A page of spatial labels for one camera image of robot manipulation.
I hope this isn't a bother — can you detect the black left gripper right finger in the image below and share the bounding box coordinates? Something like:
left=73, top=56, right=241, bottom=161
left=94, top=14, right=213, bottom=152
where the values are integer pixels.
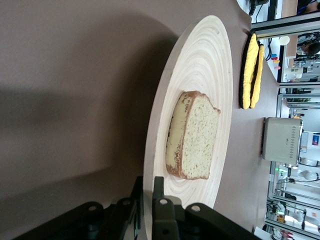
left=152, top=175, right=166, bottom=201

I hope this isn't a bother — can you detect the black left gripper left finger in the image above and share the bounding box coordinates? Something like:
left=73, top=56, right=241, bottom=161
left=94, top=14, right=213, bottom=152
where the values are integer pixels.
left=129, top=175, right=145, bottom=202

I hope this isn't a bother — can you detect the slice of toast bread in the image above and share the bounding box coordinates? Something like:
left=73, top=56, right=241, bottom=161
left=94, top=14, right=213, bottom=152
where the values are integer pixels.
left=165, top=90, right=222, bottom=181

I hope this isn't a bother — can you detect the round light wooden plate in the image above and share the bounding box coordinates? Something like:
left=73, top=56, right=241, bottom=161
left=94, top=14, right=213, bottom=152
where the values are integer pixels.
left=142, top=14, right=234, bottom=240

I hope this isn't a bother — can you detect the beige and chrome toaster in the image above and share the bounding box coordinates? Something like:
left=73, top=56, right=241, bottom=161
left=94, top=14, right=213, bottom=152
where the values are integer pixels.
left=259, top=116, right=304, bottom=165

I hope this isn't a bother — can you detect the yellow quilted oven mitt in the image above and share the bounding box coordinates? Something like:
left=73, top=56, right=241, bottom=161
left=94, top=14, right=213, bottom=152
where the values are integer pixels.
left=249, top=44, right=265, bottom=110
left=238, top=32, right=259, bottom=111

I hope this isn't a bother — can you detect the aluminium frame rack with clutter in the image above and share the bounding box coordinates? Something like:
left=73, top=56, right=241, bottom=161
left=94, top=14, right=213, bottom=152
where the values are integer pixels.
left=250, top=13, right=320, bottom=240

